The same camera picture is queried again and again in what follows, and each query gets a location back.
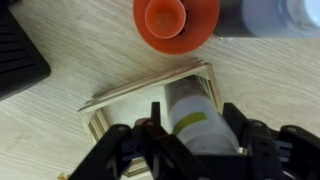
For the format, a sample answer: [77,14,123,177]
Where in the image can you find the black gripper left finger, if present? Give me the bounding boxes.
[68,101,205,180]

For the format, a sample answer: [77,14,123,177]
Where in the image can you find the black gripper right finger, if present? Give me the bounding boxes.
[222,102,320,180]

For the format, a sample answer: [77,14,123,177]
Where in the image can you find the translucent bottle with yellow band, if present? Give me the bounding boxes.
[165,75,242,156]

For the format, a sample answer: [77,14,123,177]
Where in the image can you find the wooden stick basket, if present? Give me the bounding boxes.
[77,59,225,178]

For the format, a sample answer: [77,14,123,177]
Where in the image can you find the pale blue bottle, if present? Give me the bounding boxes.
[213,0,320,39]

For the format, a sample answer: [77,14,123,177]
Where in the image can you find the black ribbed box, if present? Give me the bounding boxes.
[0,0,52,102]

